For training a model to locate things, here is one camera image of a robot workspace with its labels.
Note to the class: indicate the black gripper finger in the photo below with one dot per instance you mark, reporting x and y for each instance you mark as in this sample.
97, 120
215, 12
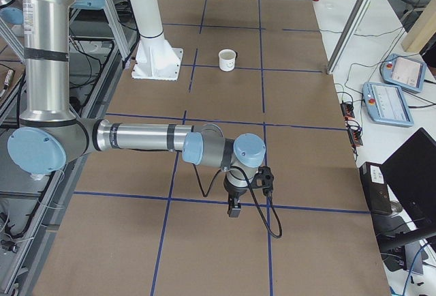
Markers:
234, 207

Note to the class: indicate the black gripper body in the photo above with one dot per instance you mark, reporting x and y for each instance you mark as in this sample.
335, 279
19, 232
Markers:
236, 191

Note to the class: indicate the white smiley face mug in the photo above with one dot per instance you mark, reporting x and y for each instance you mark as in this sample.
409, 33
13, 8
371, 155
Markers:
227, 59

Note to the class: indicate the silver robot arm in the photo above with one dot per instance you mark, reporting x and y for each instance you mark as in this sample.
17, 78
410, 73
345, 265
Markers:
51, 135

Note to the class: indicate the orange black hub near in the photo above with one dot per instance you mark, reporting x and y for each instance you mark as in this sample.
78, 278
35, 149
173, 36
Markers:
355, 135

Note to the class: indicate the orange black hub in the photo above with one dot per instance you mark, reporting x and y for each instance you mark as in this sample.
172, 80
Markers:
355, 135
347, 108

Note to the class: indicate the orange black hub far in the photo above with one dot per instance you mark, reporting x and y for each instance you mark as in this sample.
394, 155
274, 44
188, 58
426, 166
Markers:
347, 108

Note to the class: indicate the near blue teach pendant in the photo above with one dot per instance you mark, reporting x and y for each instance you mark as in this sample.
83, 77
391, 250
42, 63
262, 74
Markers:
386, 104

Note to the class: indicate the blue teach pendant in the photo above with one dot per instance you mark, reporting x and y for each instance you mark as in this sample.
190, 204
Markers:
386, 104
407, 73

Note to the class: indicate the black laptop computer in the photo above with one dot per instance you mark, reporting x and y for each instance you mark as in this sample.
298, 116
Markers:
410, 173

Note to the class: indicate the far blue teach pendant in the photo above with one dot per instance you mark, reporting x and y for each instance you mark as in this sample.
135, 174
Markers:
407, 73

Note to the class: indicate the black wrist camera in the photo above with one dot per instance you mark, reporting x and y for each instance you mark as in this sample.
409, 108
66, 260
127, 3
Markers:
263, 179

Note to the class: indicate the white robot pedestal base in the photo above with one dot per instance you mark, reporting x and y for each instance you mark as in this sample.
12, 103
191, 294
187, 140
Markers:
156, 59

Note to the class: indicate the aluminium frame post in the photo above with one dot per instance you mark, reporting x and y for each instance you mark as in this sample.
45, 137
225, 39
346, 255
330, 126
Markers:
354, 19

